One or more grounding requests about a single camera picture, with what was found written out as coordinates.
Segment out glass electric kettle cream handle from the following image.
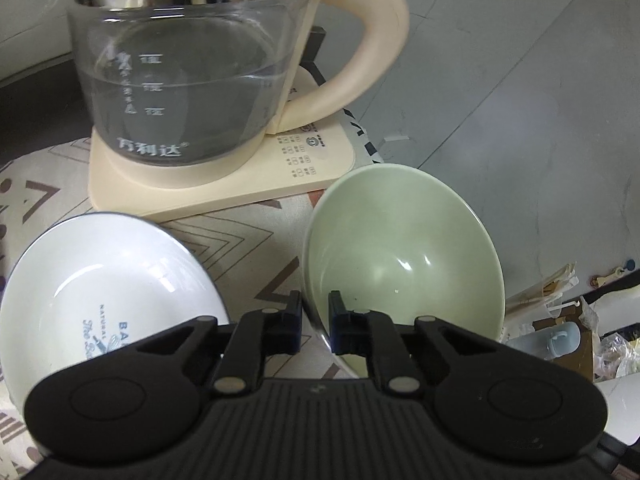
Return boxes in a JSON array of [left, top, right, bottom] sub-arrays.
[[65, 0, 411, 166]]

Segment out cream kettle base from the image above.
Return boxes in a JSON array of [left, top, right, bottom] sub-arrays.
[[89, 67, 357, 223]]

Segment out white bowl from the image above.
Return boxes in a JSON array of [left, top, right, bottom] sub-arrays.
[[0, 212, 232, 411]]

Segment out clear plastic bag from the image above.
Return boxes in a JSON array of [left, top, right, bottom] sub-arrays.
[[595, 332, 640, 381]]

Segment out cardboard box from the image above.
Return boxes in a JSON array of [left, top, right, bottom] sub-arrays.
[[565, 305, 608, 381]]

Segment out light blue plastic bottle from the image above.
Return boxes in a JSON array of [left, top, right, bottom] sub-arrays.
[[505, 321, 581, 361]]

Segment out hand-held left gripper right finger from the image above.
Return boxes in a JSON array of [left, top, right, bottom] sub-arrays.
[[327, 290, 496, 395]]

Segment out light green bowl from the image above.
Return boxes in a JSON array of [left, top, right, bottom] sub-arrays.
[[301, 164, 506, 378]]

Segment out patterned tablecloth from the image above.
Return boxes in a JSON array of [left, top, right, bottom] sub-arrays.
[[0, 107, 386, 461]]

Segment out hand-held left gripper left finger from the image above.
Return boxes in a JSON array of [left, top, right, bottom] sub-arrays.
[[134, 290, 304, 395]]

